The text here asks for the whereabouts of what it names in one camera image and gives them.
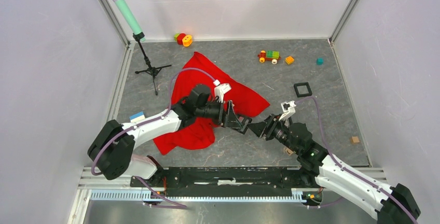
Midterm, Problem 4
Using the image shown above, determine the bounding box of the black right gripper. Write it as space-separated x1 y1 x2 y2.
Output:
246 114 300 154

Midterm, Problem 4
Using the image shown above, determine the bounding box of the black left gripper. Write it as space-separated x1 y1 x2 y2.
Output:
196 99 242 129

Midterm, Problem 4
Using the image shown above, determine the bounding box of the red garment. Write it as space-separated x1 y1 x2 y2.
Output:
154 52 270 155

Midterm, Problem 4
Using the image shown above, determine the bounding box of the black square frame box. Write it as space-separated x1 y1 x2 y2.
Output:
237 116 252 134

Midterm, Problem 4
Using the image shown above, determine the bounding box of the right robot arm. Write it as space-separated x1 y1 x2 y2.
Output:
248 115 421 223

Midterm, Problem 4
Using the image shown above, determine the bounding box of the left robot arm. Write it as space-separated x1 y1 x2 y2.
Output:
88 83 252 187

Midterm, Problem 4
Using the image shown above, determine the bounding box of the wooden letter cube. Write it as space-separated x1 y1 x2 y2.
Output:
284 147 294 156

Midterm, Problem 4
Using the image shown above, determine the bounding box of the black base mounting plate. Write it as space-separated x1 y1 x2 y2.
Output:
145 166 320 197

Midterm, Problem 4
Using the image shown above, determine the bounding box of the colourful toy train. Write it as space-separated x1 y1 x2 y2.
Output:
257 50 281 64

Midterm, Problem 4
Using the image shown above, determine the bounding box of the orange lego brick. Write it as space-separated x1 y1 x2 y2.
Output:
284 56 295 65

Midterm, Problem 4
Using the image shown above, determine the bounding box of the teal small cube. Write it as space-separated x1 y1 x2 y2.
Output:
316 58 324 65

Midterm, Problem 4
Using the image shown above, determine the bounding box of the white and blue block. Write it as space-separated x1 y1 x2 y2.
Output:
129 111 145 122

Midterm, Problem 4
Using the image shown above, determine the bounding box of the orange toy block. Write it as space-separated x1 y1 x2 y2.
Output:
182 35 193 47

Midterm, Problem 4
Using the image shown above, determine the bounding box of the black tripod stand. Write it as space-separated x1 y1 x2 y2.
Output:
133 32 172 96

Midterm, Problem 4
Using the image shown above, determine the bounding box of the small wooden cube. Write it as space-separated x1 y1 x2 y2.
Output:
350 136 361 144

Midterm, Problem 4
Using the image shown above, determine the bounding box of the red toy block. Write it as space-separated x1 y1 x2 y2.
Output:
176 33 186 45

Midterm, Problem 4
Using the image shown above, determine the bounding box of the mint green microphone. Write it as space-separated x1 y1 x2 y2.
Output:
112 0 145 41

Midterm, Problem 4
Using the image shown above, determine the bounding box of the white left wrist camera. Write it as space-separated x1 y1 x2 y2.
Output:
214 83 231 103

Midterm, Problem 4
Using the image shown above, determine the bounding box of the slotted cable duct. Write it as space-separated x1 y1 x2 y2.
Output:
90 189 306 203

